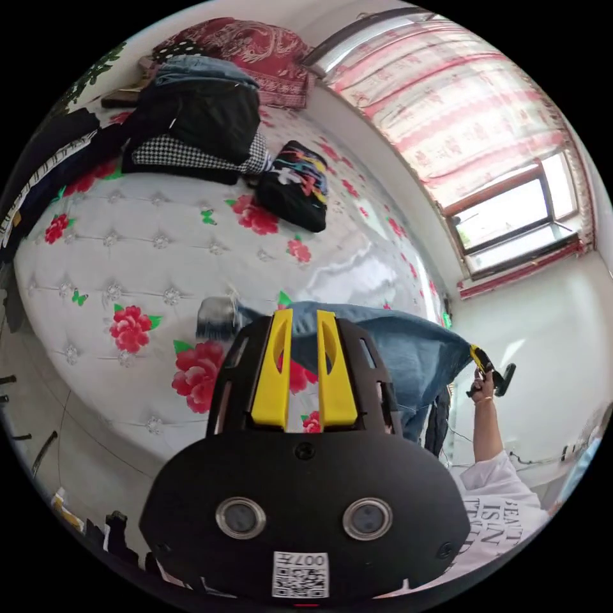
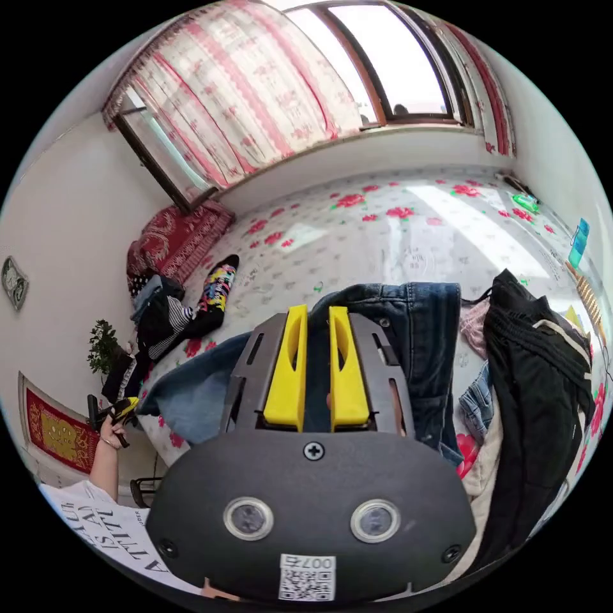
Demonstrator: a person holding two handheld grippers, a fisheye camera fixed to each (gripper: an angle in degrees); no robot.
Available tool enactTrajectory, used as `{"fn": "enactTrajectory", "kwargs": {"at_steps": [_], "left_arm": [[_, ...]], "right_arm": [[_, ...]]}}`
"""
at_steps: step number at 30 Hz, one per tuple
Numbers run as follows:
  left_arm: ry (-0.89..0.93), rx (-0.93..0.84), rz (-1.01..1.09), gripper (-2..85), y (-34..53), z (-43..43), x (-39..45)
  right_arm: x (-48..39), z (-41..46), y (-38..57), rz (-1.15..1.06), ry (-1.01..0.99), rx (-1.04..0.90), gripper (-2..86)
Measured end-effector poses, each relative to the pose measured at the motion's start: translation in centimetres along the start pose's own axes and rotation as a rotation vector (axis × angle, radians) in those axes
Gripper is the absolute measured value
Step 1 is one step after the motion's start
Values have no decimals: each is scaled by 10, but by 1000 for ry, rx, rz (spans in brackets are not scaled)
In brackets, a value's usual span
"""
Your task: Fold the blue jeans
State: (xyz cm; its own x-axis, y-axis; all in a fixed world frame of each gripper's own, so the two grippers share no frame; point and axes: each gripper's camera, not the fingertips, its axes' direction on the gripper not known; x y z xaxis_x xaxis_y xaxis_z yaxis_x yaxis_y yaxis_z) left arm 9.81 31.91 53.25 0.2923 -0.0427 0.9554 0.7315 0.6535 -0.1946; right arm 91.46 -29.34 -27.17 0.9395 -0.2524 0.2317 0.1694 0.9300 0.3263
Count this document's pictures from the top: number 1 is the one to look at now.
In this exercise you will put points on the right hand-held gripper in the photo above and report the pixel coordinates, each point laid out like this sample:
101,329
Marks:
488,376

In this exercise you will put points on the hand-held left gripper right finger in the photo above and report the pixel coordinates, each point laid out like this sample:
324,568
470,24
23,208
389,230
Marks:
337,383

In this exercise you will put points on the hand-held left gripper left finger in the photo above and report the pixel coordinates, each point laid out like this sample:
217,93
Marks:
270,383

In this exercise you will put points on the blue jeans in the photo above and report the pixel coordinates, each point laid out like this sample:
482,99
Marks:
412,354

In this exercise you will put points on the person's right forearm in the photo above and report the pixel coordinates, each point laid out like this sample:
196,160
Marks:
488,431

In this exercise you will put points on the person's right hand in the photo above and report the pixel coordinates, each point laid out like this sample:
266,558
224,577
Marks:
481,389

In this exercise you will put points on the window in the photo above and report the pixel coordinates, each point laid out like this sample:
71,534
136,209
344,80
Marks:
512,215

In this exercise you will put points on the person's body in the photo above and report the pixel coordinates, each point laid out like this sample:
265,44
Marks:
498,517

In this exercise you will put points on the black garment with colourful print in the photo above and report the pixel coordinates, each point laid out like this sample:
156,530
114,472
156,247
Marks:
292,191

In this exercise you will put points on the bed with floral sheet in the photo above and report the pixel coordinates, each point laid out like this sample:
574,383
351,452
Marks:
143,230

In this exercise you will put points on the pink striped curtain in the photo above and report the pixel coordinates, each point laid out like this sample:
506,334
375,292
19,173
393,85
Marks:
455,96

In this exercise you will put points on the pile of dark striped clothes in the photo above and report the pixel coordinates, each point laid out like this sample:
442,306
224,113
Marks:
52,158

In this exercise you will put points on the red patterned pillow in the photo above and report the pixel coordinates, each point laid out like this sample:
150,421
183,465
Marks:
268,52

